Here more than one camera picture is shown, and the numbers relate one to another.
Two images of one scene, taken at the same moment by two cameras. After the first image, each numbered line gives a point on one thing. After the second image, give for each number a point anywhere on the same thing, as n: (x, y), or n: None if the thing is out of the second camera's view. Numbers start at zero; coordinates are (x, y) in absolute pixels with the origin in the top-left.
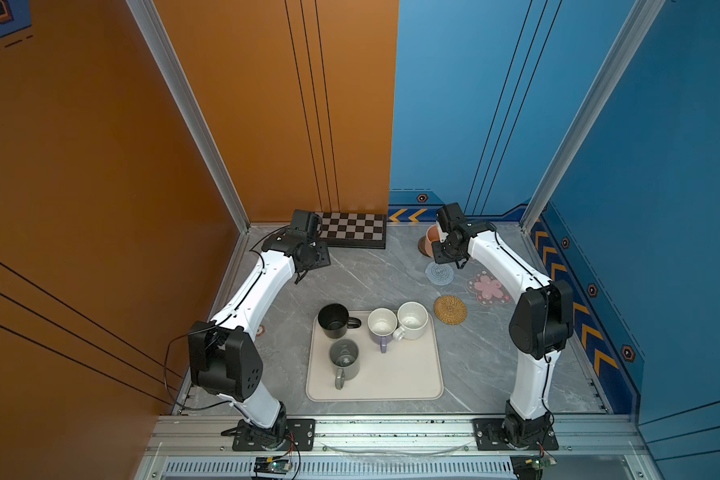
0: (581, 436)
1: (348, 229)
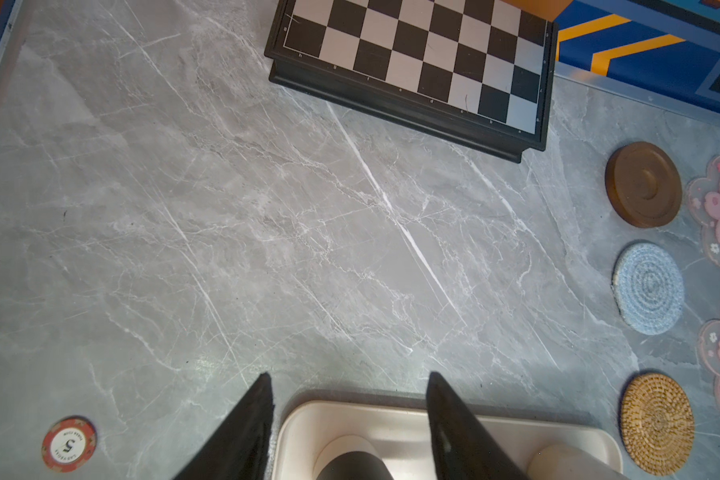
0: None
1: (479, 73)
